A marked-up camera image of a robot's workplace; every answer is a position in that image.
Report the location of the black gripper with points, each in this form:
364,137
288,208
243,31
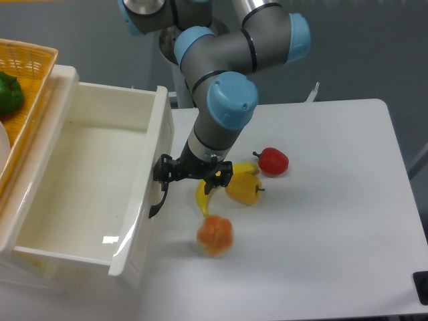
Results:
189,166

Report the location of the black top drawer handle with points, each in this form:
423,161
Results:
154,209

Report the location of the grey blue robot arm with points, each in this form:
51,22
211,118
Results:
215,69

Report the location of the white drawer cabinet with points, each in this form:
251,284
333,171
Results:
18,266

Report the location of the yellow banana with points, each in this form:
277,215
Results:
203,200

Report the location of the yellow bell pepper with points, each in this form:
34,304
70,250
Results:
245,188

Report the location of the red bell pepper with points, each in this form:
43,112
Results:
272,161

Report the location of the white plate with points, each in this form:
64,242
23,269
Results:
5,148

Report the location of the yellow woven basket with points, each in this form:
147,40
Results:
31,65

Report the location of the green bell pepper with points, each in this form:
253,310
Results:
12,98

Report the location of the black device at edge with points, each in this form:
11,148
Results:
421,284

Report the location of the white table clamp bracket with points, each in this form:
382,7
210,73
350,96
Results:
313,94

